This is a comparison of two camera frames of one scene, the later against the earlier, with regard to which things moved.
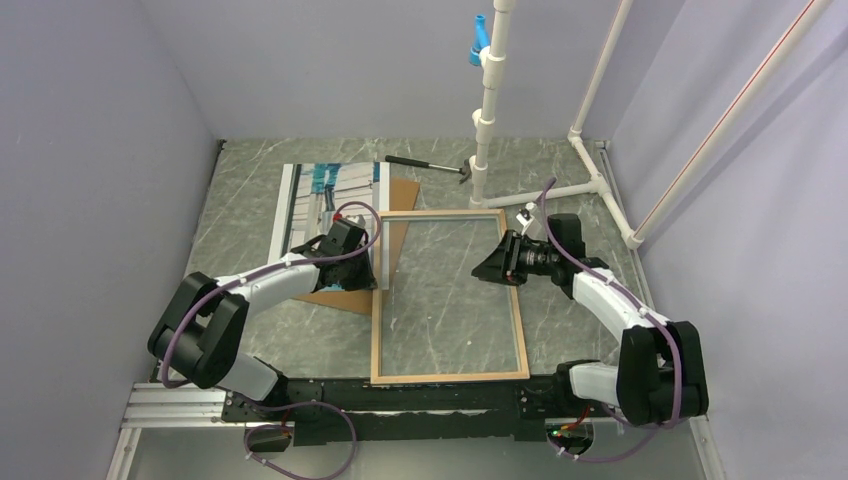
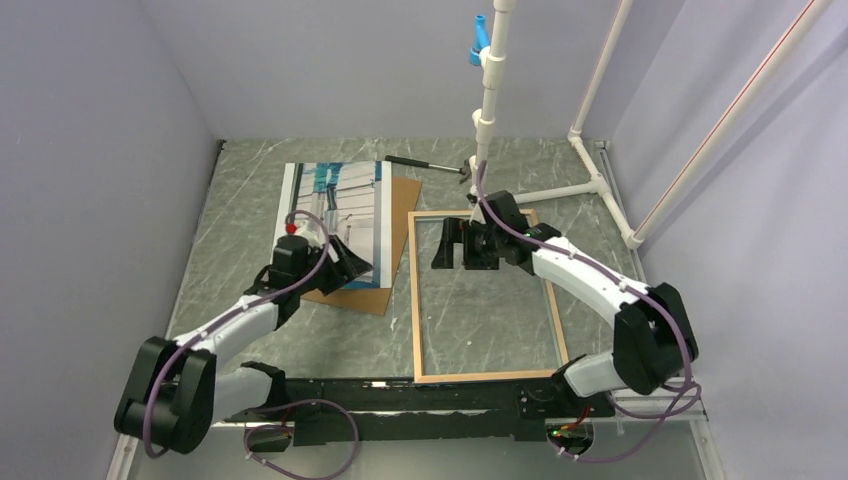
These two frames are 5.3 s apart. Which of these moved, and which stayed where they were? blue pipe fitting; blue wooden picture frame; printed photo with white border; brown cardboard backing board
Moved: blue wooden picture frame
Stayed: printed photo with white border; brown cardboard backing board; blue pipe fitting
